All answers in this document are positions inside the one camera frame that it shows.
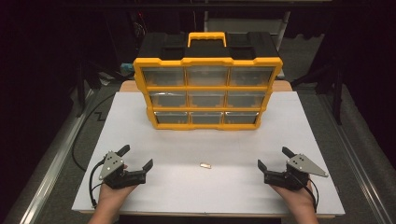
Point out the teal object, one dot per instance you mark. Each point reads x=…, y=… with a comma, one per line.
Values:
x=127, y=69

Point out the yellow black organizer cabinet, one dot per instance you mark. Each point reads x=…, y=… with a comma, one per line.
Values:
x=205, y=61

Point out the person's left hand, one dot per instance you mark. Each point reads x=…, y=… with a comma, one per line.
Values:
x=112, y=195

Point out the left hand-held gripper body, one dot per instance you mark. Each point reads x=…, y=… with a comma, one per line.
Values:
x=111, y=165

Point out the small tan cylindrical piece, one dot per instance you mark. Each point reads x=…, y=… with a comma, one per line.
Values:
x=205, y=165

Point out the aluminium rail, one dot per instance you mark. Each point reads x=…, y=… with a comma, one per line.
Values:
x=357, y=174
x=53, y=168

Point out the white board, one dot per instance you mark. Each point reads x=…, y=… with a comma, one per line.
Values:
x=202, y=193

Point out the black stand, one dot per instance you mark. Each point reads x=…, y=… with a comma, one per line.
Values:
x=337, y=99
x=81, y=90

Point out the clear plastic drawer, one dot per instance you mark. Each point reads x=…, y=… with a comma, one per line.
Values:
x=207, y=76

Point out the grid of clear drawers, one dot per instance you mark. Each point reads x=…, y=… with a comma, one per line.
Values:
x=168, y=99

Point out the person's right hand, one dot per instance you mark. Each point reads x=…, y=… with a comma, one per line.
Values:
x=299, y=199

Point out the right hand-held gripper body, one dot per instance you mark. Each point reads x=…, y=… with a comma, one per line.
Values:
x=299, y=168

